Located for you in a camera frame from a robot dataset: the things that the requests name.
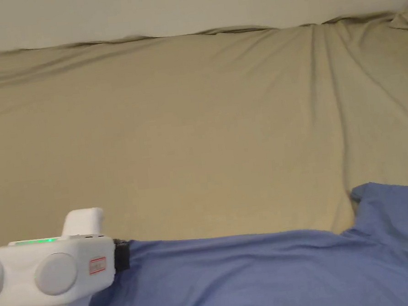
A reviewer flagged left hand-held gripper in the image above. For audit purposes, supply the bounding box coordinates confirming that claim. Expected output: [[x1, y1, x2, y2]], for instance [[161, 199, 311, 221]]
[[0, 204, 138, 306]]

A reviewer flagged blue shirt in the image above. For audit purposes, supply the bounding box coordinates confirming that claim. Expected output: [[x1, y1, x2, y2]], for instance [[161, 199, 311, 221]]
[[61, 177, 408, 306]]

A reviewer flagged bed with beige sheet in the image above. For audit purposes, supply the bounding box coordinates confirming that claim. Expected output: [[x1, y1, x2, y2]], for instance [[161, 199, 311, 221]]
[[0, 4, 408, 306]]

